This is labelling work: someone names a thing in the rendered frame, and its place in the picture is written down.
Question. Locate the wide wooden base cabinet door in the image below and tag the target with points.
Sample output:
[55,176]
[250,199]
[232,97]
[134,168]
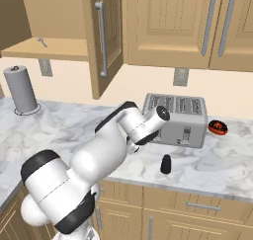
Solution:
[197,229]

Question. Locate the grey wall socket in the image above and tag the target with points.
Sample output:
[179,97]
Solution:
[181,76]
[45,68]

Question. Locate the open wooden wall cabinet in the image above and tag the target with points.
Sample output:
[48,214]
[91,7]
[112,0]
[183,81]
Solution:
[56,23]

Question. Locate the grey paper towel roll holder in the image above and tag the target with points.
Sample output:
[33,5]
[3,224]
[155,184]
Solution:
[20,89]

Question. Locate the black shaker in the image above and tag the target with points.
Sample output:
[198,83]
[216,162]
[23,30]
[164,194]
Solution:
[166,165]

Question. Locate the wooden corner base cabinet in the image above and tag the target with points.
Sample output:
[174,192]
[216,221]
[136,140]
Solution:
[13,222]

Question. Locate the wide wooden drawer front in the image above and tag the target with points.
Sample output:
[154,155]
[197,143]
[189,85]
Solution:
[164,198]

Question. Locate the narrow wooden drawer front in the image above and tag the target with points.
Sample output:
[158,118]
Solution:
[122,193]

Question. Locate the wide wooden wall cabinet door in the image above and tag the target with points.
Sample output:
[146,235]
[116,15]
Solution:
[168,23]

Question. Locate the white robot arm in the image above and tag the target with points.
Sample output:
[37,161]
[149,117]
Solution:
[99,151]

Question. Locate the silver toaster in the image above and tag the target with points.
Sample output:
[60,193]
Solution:
[184,125]

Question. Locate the narrow wooden base cabinet door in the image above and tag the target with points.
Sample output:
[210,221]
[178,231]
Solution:
[122,222]

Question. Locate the open wooden cabinet door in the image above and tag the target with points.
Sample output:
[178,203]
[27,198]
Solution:
[113,26]

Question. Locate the small grey metal tool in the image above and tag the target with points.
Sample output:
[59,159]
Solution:
[42,42]

